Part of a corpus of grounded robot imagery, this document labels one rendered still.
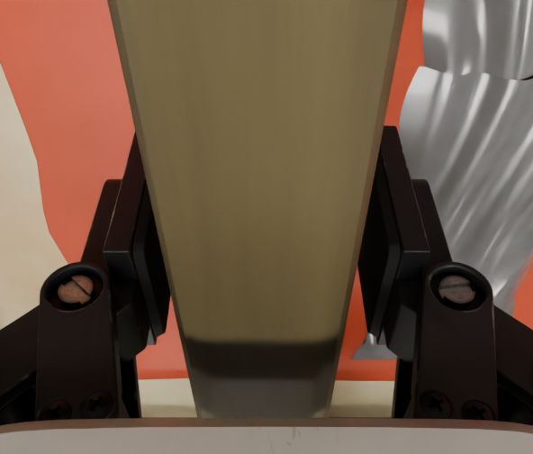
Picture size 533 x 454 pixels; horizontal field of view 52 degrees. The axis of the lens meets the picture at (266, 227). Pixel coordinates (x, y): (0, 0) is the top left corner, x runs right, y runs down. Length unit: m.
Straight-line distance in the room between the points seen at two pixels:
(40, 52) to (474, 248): 0.17
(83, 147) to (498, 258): 0.17
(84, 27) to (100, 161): 0.05
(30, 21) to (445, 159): 0.14
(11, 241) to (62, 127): 0.07
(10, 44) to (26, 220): 0.08
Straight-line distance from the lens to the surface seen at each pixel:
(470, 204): 0.22
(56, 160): 0.21
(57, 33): 0.18
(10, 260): 0.26
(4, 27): 0.19
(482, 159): 0.20
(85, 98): 0.19
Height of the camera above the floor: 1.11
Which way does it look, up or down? 43 degrees down
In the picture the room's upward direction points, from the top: 180 degrees clockwise
